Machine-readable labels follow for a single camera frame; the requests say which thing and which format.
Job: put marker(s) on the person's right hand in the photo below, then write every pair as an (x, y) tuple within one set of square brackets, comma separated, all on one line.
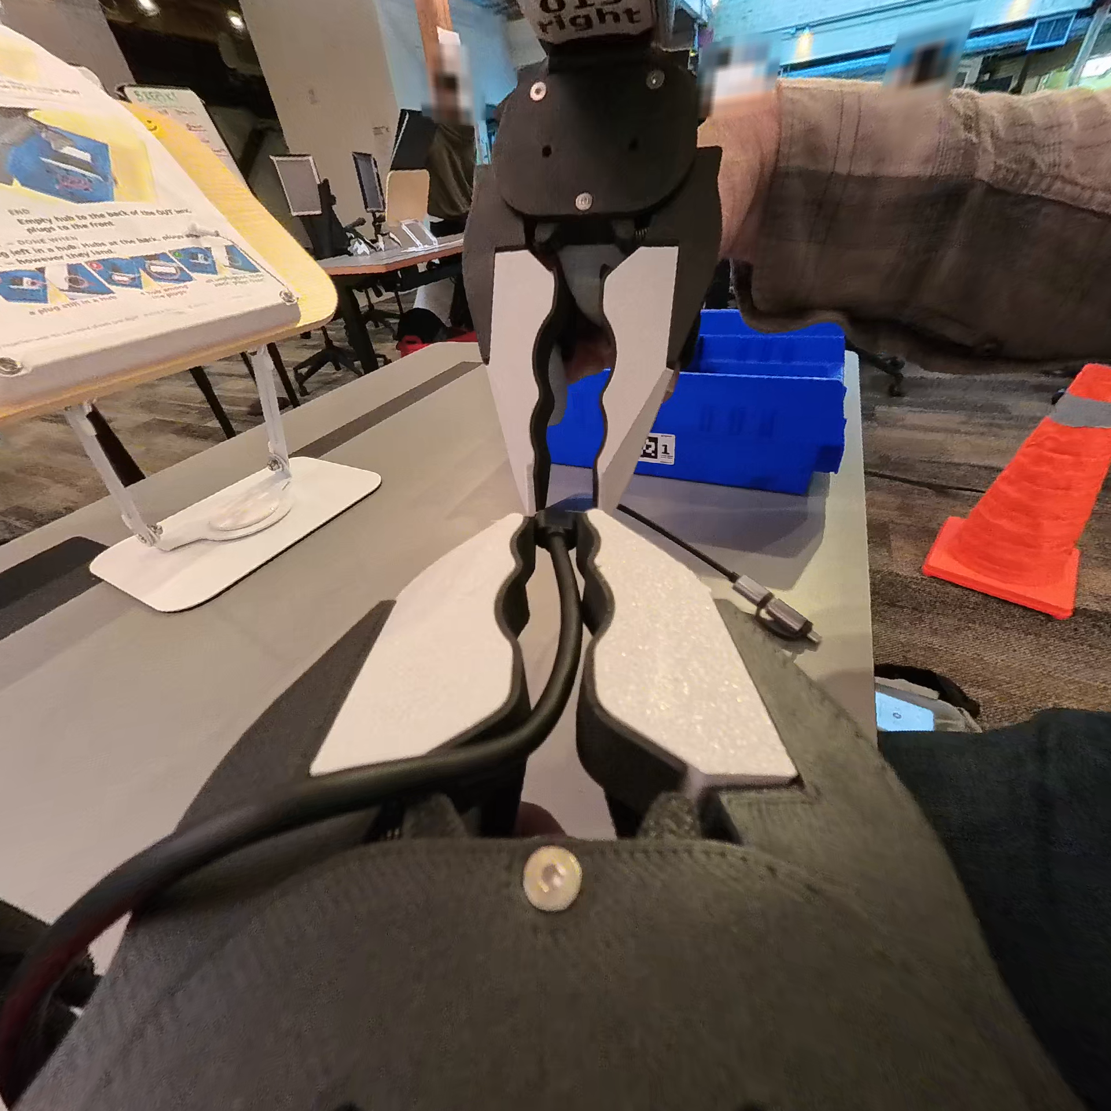
[(743, 173)]

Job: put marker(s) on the blue plastic bin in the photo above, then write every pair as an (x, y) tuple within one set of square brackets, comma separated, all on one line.
[(764, 417)]

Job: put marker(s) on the orange traffic cone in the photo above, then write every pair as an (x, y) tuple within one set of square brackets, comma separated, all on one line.
[(1024, 521)]

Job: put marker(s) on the tilted board on white stand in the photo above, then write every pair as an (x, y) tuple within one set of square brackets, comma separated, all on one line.
[(407, 196)]

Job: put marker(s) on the long wooden workbench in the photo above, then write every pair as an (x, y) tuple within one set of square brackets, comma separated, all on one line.
[(391, 261)]

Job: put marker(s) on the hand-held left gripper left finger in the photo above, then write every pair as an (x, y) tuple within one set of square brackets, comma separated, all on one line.
[(417, 677)]

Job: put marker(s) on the black office chair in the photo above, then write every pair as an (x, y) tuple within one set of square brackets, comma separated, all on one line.
[(335, 347)]

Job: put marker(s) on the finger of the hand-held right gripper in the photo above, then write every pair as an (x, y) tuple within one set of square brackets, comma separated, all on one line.
[(647, 329), (517, 347)]

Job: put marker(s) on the person's right forearm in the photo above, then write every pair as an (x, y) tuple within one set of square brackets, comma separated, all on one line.
[(938, 217)]

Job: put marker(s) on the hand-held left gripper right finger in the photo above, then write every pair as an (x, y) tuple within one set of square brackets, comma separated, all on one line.
[(686, 677)]

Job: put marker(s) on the whiteboard on black stand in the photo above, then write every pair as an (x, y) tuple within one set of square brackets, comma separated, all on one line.
[(187, 113)]

